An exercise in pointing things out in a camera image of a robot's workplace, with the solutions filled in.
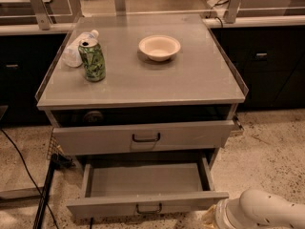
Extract grey drawer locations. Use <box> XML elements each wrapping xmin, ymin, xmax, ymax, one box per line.
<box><xmin>53</xmin><ymin>120</ymin><xmax>234</xmax><ymax>156</ymax></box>
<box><xmin>67</xmin><ymin>163</ymin><xmax>229</xmax><ymax>219</ymax></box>

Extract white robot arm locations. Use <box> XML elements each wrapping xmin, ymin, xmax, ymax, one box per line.
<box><xmin>202</xmin><ymin>189</ymin><xmax>305</xmax><ymax>229</ymax></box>

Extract grey top drawer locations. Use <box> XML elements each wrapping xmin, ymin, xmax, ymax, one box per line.
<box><xmin>53</xmin><ymin>120</ymin><xmax>234</xmax><ymax>156</ymax></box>

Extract grey drawer cabinet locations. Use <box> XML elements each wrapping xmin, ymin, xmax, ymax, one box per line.
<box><xmin>34</xmin><ymin>13</ymin><xmax>250</xmax><ymax>164</ymax></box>

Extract black pole on floor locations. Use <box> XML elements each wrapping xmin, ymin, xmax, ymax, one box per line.
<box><xmin>32</xmin><ymin>154</ymin><xmax>72</xmax><ymax>229</ymax></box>

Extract white paper bowl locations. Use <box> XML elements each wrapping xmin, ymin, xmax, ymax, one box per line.
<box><xmin>138</xmin><ymin>35</ymin><xmax>181</xmax><ymax>62</ymax></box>

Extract green soda can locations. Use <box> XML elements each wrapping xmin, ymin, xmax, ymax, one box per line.
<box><xmin>78</xmin><ymin>38</ymin><xmax>106</xmax><ymax>82</ymax></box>

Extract clear plastic water bottle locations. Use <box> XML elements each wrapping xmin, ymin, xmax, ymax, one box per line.
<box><xmin>62</xmin><ymin>30</ymin><xmax>99</xmax><ymax>68</ymax></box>

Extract dark background cabinet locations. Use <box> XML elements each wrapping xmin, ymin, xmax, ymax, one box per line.
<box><xmin>0</xmin><ymin>33</ymin><xmax>66</xmax><ymax>126</ymax></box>

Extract black floor cable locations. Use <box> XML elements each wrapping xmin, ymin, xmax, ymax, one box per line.
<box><xmin>0</xmin><ymin>127</ymin><xmax>61</xmax><ymax>229</ymax></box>

